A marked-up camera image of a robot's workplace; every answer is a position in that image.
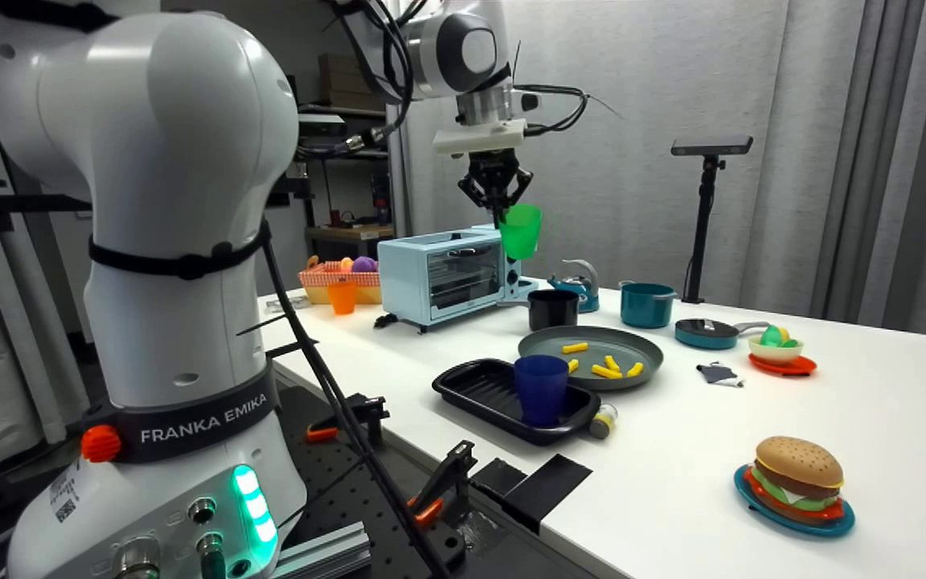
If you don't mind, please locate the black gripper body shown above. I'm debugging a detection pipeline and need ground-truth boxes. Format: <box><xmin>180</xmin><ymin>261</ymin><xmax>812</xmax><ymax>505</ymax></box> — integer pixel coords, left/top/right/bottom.
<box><xmin>464</xmin><ymin>149</ymin><xmax>523</xmax><ymax>201</ymax></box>

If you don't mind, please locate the green plastic cup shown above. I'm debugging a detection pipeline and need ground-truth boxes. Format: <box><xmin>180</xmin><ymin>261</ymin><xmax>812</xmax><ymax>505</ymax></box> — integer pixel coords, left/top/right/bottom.
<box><xmin>498</xmin><ymin>201</ymin><xmax>547</xmax><ymax>264</ymax></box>

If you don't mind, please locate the orange plastic cup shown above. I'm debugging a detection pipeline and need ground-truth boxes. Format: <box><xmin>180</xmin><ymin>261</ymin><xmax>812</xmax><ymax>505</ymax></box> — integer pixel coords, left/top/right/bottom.
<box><xmin>329</xmin><ymin>272</ymin><xmax>360</xmax><ymax>318</ymax></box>

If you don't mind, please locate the blue plastic cup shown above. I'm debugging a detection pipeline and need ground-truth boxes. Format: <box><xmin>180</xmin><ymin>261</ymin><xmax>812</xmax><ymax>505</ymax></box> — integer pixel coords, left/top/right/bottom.
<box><xmin>512</xmin><ymin>353</ymin><xmax>572</xmax><ymax>431</ymax></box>

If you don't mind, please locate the grey round plate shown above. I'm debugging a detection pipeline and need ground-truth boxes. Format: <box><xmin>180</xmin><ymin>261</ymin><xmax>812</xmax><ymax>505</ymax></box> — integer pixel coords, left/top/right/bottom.
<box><xmin>515</xmin><ymin>321</ymin><xmax>665</xmax><ymax>395</ymax></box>

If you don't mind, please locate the small orange plate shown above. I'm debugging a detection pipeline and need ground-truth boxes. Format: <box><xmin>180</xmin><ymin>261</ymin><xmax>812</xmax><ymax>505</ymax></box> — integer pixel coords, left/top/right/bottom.
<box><xmin>745</xmin><ymin>350</ymin><xmax>819</xmax><ymax>383</ymax></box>

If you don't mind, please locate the light blue toaster oven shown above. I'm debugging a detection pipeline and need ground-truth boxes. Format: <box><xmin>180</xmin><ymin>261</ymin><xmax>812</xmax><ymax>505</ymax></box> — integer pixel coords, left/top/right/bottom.
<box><xmin>377</xmin><ymin>222</ymin><xmax>538</xmax><ymax>332</ymax></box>

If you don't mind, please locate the teal toy kettle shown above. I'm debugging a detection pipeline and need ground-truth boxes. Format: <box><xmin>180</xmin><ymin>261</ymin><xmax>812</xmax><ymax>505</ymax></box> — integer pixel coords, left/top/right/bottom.
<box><xmin>551</xmin><ymin>257</ymin><xmax>605</xmax><ymax>318</ymax></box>

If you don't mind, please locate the black toy pot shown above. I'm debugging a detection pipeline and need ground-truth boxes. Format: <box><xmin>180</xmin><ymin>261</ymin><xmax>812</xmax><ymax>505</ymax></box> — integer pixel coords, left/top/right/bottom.
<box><xmin>523</xmin><ymin>285</ymin><xmax>581</xmax><ymax>335</ymax></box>

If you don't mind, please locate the dark background shelf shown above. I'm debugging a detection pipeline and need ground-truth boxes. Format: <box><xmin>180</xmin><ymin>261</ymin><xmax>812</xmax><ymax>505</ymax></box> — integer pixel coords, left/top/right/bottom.
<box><xmin>280</xmin><ymin>52</ymin><xmax>403</xmax><ymax>261</ymax></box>

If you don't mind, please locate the teal toy pot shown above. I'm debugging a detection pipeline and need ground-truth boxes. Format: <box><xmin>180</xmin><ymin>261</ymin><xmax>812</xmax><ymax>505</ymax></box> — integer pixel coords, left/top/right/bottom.
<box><xmin>617</xmin><ymin>278</ymin><xmax>679</xmax><ymax>332</ymax></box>

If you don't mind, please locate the orange bowl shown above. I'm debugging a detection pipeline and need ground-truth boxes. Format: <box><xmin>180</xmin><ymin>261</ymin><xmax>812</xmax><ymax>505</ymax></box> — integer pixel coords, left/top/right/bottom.
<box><xmin>295</xmin><ymin>254</ymin><xmax>384</xmax><ymax>308</ymax></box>

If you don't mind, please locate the black tripod stand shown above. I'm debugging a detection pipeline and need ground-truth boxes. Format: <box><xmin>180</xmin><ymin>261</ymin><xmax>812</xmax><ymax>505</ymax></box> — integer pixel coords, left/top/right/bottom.
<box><xmin>669</xmin><ymin>135</ymin><xmax>757</xmax><ymax>305</ymax></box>

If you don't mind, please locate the black ribbed rectangular tray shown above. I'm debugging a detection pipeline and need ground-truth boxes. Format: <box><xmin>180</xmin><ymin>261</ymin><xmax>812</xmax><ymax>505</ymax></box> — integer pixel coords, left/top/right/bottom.
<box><xmin>427</xmin><ymin>356</ymin><xmax>605</xmax><ymax>451</ymax></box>

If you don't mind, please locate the teal toy frying pan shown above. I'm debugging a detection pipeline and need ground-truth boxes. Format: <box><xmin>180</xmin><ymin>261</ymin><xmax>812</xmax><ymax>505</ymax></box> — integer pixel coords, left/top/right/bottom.
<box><xmin>671</xmin><ymin>316</ymin><xmax>771</xmax><ymax>353</ymax></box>

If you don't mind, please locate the black orange bar clamp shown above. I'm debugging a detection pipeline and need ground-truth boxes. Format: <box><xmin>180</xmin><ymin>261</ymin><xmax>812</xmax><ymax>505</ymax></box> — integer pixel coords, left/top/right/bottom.
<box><xmin>303</xmin><ymin>391</ymin><xmax>392</xmax><ymax>451</ymax></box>
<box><xmin>397</xmin><ymin>436</ymin><xmax>478</xmax><ymax>536</ymax></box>

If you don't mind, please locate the small black card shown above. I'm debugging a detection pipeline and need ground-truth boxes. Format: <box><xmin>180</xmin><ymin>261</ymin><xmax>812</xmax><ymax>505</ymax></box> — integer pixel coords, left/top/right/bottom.
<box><xmin>694</xmin><ymin>361</ymin><xmax>745</xmax><ymax>391</ymax></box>

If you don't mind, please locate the short black tape strip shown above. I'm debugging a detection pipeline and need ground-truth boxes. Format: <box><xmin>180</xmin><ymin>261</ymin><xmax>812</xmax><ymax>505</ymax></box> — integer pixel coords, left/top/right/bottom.
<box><xmin>474</xmin><ymin>455</ymin><xmax>530</xmax><ymax>501</ymax></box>

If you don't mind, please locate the grey curtain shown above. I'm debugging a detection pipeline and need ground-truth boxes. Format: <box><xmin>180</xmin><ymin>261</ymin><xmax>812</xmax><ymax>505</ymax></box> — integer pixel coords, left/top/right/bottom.
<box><xmin>392</xmin><ymin>0</ymin><xmax>926</xmax><ymax>343</ymax></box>

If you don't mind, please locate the black perforated bench top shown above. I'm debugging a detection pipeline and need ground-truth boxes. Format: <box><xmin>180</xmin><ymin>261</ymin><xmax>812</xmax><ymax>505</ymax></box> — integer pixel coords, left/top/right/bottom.
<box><xmin>0</xmin><ymin>367</ymin><xmax>630</xmax><ymax>579</ymax></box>

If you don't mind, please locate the toy hamburger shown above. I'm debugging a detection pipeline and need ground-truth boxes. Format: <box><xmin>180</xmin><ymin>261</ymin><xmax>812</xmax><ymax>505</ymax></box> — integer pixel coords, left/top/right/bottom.
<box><xmin>751</xmin><ymin>435</ymin><xmax>845</xmax><ymax>519</ymax></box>

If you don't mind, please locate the small teal saucer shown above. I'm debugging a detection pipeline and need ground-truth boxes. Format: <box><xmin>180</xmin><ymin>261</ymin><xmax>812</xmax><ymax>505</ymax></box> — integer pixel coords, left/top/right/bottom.
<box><xmin>729</xmin><ymin>464</ymin><xmax>860</xmax><ymax>542</ymax></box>

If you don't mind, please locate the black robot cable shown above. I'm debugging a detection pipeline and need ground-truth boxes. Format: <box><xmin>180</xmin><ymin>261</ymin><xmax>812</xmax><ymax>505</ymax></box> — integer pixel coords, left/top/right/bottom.
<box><xmin>252</xmin><ymin>217</ymin><xmax>458</xmax><ymax>579</ymax></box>

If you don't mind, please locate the aluminium extrusion rail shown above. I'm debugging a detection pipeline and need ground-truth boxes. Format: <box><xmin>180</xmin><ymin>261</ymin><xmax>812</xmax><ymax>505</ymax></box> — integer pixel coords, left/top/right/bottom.
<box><xmin>267</xmin><ymin>522</ymin><xmax>377</xmax><ymax>579</ymax></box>

